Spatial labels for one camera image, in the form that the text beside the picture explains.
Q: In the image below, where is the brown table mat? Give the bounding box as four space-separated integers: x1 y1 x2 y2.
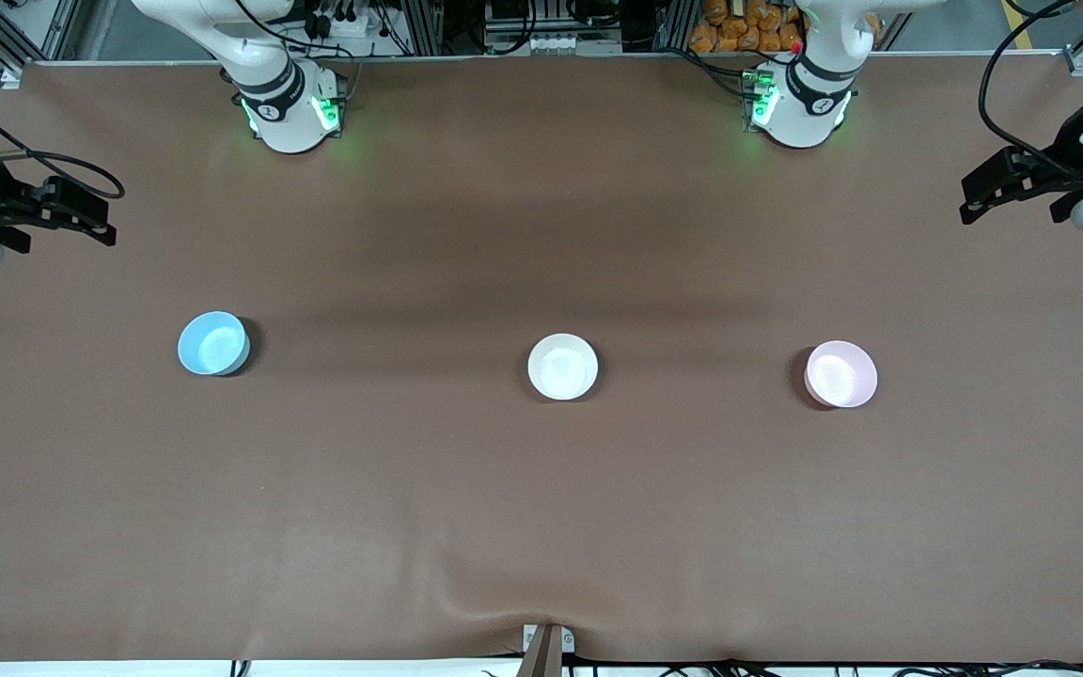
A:
0 55 1083 665

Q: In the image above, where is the pink bowl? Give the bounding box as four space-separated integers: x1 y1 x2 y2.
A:
804 340 879 410

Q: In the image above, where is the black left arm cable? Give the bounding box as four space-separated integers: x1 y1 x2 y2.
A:
977 0 1083 180

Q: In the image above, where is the brown wooden bar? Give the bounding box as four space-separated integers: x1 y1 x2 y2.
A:
515 626 563 677

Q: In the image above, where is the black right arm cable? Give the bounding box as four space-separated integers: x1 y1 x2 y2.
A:
0 85 126 201

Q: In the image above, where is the white bowl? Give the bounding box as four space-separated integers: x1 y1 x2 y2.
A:
527 333 600 402

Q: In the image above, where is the orange snack packets pile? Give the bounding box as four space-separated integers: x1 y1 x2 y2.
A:
689 0 806 55

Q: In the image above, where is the white terminal block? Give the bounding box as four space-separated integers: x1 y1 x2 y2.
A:
493 32 576 55

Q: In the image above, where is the metal clamp bracket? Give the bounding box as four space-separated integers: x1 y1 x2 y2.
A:
522 623 576 655

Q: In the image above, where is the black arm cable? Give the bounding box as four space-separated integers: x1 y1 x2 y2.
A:
977 0 1083 180
0 85 126 201

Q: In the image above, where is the blue bowl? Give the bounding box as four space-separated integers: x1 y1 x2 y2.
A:
177 310 252 378

